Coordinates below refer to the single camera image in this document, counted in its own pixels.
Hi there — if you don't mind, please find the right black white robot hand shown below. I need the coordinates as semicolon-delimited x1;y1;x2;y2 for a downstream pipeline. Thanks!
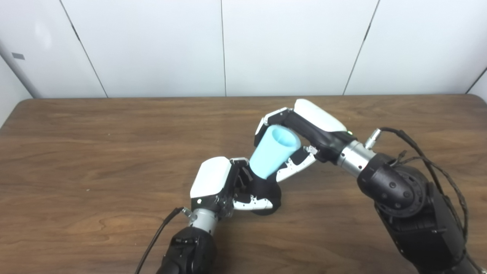
254;99;354;182

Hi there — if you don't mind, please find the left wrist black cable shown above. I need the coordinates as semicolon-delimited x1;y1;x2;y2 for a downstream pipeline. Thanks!
134;207;198;274

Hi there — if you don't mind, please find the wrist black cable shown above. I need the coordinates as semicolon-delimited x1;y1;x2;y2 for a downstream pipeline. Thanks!
134;207;198;274
364;127;487;274

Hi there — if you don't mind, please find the black funnel-shaped nozzle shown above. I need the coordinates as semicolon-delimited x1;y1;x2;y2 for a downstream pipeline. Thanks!
243;167;282;216

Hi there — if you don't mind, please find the light blue cylinder cup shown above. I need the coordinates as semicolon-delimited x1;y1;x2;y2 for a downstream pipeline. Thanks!
249;125;301;180

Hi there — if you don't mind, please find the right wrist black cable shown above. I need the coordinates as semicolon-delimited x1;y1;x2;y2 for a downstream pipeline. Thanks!
364;127;487;274

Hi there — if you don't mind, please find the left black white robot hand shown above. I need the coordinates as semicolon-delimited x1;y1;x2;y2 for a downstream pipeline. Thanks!
189;156;274;219

